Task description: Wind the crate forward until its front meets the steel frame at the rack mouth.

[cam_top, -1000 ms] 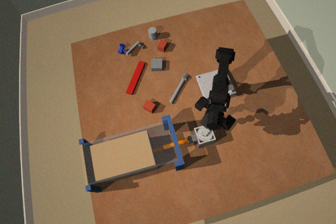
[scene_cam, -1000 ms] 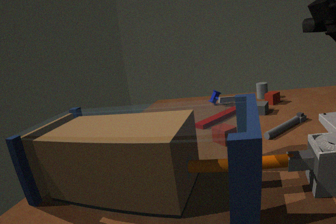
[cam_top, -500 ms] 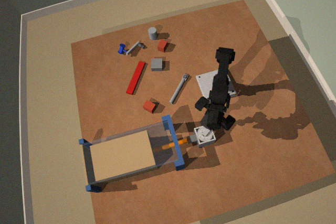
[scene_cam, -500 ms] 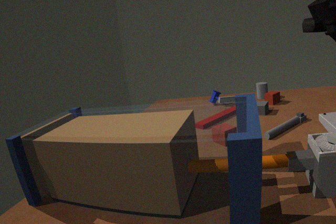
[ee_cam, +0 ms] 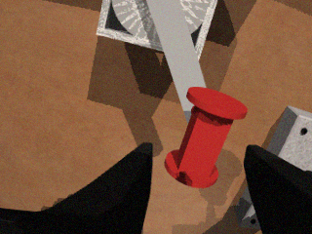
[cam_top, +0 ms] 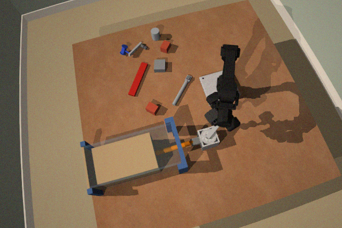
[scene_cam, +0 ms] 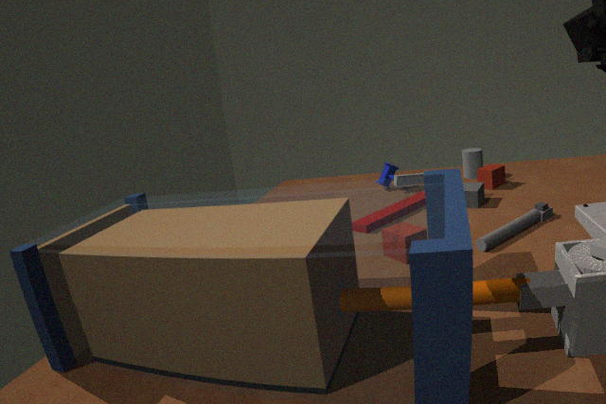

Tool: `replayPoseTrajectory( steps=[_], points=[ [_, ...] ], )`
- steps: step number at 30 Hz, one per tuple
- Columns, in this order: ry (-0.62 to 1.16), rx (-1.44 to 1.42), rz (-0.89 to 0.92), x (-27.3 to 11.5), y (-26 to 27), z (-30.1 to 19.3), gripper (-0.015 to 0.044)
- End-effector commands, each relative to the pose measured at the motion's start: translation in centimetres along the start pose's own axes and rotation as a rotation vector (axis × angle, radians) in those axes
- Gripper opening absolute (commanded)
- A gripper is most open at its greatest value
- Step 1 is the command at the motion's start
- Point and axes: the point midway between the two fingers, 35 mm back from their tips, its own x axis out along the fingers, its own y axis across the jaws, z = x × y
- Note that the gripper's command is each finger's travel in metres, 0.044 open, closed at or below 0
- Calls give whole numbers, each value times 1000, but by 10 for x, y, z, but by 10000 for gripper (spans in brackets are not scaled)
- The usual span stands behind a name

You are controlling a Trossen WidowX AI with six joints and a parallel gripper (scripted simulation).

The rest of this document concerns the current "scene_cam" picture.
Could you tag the grey cylinder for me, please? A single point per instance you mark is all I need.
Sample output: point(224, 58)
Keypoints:
point(472, 160)

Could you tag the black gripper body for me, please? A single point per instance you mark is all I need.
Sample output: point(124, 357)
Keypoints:
point(593, 54)

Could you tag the crank handle with blue knob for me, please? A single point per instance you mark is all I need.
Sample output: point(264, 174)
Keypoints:
point(389, 171)

